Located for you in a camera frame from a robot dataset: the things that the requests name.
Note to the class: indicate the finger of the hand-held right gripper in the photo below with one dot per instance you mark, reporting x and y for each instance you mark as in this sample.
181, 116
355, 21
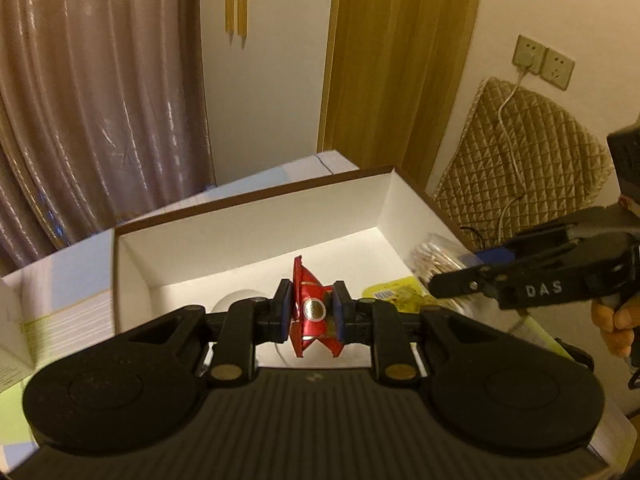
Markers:
460, 282
497, 255

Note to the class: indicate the bag of cotton swabs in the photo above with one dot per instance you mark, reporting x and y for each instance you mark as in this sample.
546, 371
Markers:
435, 255

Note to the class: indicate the checked tablecloth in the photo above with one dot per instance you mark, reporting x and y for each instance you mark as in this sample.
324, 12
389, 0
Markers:
75, 280

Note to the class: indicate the beige quilted cover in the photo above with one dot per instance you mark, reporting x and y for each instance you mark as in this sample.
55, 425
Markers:
550, 160

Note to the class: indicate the beige wall socket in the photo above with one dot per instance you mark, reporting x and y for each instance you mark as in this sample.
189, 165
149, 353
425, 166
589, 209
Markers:
557, 70
530, 47

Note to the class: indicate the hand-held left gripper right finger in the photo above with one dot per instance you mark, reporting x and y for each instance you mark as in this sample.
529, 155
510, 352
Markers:
340, 310

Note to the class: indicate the black curved bar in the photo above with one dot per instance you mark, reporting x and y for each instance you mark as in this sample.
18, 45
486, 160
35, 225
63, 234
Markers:
575, 352

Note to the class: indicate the white product box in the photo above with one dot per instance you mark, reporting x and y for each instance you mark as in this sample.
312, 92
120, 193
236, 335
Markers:
15, 330

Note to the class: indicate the shiny beige curtain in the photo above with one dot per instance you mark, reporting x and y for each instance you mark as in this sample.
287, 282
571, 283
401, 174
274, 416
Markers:
100, 85

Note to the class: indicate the brown cardboard box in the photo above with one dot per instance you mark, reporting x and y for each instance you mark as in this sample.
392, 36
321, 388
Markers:
250, 240

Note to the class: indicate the yellow hanging ornament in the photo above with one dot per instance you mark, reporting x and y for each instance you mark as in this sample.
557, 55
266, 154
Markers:
236, 0

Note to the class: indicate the red candy packet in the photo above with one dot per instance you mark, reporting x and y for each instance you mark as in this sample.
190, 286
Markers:
307, 280

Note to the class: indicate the yellow snack packet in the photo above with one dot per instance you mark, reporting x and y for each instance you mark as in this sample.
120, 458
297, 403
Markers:
395, 292

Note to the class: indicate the white plastic spoon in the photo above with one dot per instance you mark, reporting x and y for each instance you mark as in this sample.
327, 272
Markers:
235, 297

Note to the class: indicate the wooden door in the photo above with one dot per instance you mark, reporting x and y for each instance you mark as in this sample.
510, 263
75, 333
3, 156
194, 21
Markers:
400, 60

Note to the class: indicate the white charger plug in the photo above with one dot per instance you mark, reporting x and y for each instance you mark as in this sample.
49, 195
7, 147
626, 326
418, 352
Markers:
527, 62

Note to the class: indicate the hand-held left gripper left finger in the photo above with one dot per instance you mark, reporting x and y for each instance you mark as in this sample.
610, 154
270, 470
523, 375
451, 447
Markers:
285, 310

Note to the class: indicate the person's right hand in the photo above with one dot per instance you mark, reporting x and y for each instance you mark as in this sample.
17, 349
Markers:
622, 330

